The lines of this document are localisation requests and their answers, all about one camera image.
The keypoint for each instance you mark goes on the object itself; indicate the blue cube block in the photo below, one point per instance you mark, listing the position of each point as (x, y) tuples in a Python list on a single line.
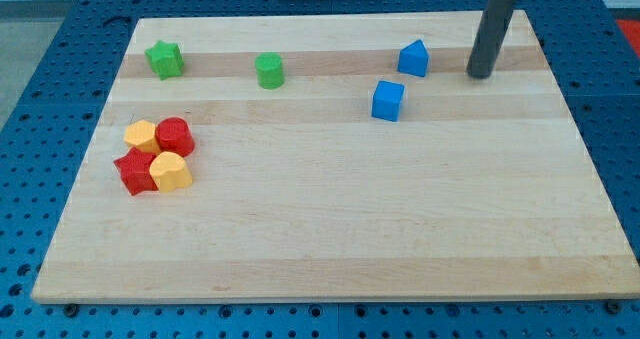
[(386, 100)]

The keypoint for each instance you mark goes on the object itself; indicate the blue triangle block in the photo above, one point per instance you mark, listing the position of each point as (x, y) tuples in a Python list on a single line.
[(413, 59)]

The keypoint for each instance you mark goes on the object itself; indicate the light wooden board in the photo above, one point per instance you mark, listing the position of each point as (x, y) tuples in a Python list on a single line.
[(483, 190)]

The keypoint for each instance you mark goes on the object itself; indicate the green cylinder block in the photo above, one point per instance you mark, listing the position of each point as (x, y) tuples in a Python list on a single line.
[(269, 70)]

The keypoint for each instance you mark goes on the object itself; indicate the red cylinder block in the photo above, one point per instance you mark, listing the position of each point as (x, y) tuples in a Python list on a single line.
[(174, 135)]

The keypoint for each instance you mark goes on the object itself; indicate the yellow heart block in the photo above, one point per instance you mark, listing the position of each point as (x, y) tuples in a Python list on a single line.
[(170, 171)]

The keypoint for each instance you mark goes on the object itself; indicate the yellow hexagon block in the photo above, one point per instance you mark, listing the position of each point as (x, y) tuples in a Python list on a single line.
[(142, 135)]

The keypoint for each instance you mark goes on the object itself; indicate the green star block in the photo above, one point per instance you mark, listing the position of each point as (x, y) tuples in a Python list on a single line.
[(165, 59)]

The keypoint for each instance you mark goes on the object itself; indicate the red star block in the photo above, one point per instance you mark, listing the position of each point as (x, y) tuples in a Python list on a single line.
[(133, 169)]

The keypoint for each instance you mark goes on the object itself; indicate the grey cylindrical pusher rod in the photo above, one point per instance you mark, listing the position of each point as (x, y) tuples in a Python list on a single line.
[(495, 21)]

